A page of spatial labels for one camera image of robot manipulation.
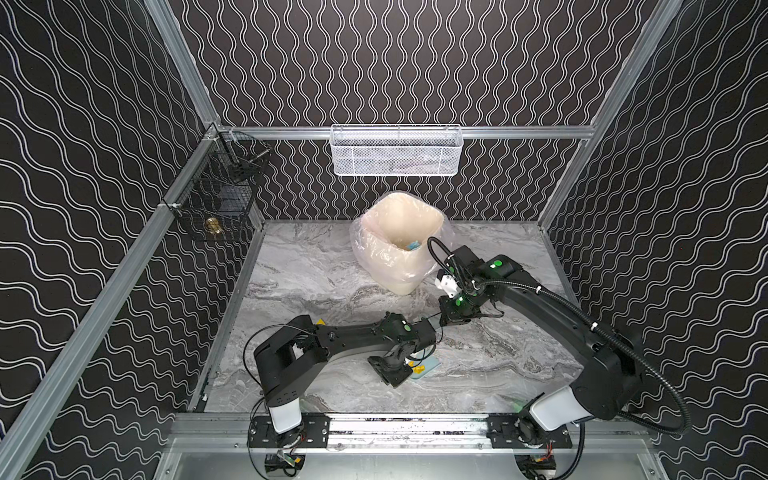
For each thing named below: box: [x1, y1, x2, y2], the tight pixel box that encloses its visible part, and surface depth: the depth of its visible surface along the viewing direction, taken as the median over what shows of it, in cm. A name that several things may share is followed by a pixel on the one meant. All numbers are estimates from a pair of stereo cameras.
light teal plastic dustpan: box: [404, 345, 441, 379], surface depth 75 cm
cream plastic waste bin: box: [358, 193, 443, 295], surface depth 89 cm
